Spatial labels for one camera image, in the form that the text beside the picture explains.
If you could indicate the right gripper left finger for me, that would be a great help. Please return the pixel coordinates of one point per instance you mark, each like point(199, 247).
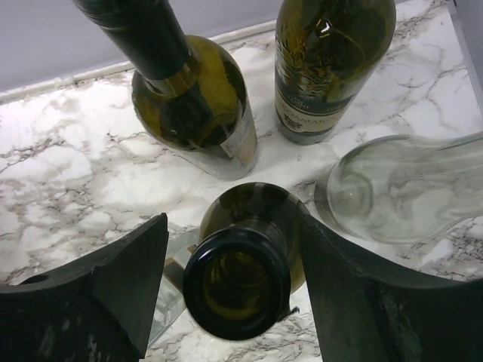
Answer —
point(98, 307)

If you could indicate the back right green bottle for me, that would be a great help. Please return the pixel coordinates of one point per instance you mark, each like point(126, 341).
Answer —
point(325, 51)

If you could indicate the clear glass bottle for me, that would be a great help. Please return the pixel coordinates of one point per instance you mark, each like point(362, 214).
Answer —
point(402, 189)

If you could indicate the clear square liquor bottle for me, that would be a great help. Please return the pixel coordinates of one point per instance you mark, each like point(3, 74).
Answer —
point(170, 302)

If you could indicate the back left green bottle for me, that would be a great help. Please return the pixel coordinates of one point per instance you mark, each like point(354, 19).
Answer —
point(188, 92)

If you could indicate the green wine bottle black neck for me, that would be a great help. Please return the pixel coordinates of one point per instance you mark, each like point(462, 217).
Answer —
point(238, 282)

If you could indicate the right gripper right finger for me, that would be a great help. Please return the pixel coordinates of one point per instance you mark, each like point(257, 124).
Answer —
point(368, 308)

